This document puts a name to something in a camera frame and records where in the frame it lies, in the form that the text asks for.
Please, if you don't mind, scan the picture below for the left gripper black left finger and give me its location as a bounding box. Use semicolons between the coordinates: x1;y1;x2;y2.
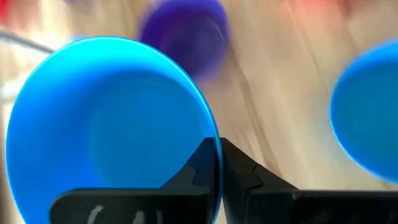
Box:
49;137;219;224

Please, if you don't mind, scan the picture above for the purple plastic mini bowl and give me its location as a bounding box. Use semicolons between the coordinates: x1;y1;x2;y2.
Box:
136;0;231;80

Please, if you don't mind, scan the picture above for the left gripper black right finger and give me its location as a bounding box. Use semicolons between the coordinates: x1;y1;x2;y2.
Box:
220;138;398;224

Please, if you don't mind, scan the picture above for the red plastic mini bowl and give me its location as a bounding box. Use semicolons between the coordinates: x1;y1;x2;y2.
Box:
0;0;9;24

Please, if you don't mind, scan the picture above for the blue plastic mini bowl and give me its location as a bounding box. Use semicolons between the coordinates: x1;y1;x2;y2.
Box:
5;35;224;224
329;39;398;184

